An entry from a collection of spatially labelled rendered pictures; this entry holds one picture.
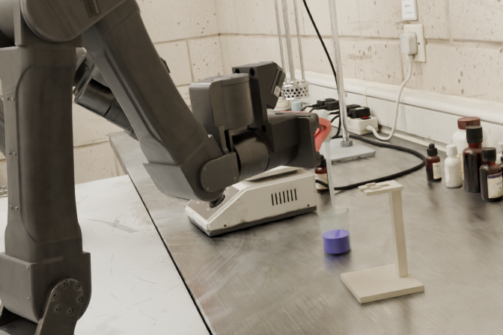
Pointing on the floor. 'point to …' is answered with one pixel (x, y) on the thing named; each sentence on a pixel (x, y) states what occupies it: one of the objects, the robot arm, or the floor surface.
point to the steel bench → (240, 298)
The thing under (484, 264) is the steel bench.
